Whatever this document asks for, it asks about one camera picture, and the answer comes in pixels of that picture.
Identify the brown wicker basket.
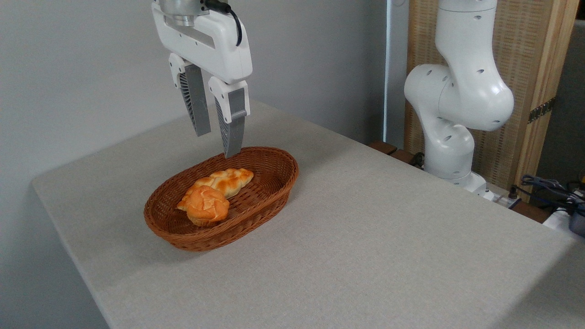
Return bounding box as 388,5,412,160
144,146,299,252

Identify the white power strip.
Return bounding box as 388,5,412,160
484,184,522,209

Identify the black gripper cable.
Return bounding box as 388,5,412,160
203,0,243,47

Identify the brown wooden block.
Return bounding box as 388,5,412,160
389,149,419,166
368,140,398,156

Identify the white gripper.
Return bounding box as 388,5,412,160
152,2,253,159

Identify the white vertical post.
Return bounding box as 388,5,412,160
383,0,410,149

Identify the metal screen hinge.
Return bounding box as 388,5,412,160
528,97,557,124

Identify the bundle of dark cables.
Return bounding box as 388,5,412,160
520,175,585,215

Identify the round orange bread bun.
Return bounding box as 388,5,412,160
185,185,230,227

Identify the braided golden bread loaf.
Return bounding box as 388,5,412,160
177,168,255,212

